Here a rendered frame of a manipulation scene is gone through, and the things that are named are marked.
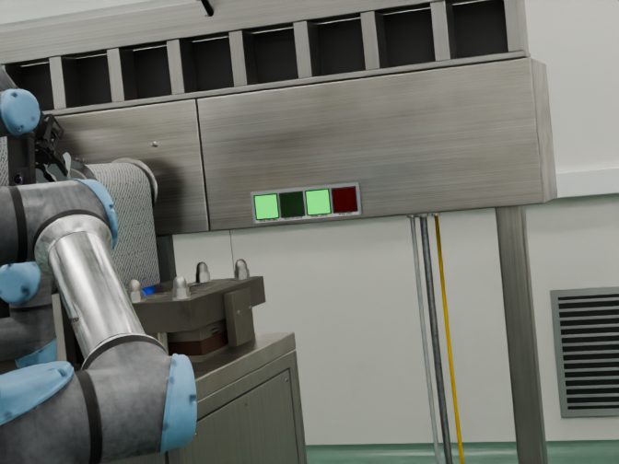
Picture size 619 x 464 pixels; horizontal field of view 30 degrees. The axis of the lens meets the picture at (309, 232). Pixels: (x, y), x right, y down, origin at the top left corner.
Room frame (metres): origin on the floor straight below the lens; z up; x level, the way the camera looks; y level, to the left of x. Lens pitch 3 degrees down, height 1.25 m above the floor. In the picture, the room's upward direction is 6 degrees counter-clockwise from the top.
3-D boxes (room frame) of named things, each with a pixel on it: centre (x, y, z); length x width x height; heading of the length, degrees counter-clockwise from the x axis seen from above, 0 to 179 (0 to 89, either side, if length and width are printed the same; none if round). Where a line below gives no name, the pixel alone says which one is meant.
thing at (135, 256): (2.43, 0.38, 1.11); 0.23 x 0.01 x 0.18; 161
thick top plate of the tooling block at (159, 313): (2.43, 0.25, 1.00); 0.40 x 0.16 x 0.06; 161
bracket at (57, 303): (2.31, 0.52, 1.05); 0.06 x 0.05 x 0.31; 161
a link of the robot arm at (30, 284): (2.05, 0.51, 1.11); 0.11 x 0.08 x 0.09; 161
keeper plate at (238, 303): (2.41, 0.16, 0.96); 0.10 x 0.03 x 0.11; 161
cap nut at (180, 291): (2.26, 0.26, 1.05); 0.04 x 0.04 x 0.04
